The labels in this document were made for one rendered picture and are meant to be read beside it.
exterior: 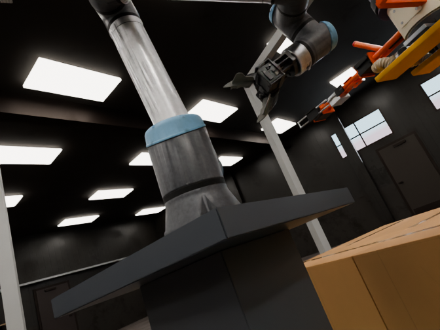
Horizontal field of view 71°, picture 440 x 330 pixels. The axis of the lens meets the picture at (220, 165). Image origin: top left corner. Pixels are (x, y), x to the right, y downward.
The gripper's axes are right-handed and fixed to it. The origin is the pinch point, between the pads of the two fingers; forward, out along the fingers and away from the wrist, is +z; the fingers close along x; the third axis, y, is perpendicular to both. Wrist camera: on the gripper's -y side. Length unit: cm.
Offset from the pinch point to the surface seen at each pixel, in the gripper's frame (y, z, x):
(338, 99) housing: -42, -52, 9
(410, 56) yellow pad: -1, -52, 21
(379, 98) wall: -744, -619, -46
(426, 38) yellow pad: 7, -53, 21
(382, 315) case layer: -46, -1, 82
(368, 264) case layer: -41, -9, 65
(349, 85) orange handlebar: -34, -55, 9
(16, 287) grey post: -205, 185, -74
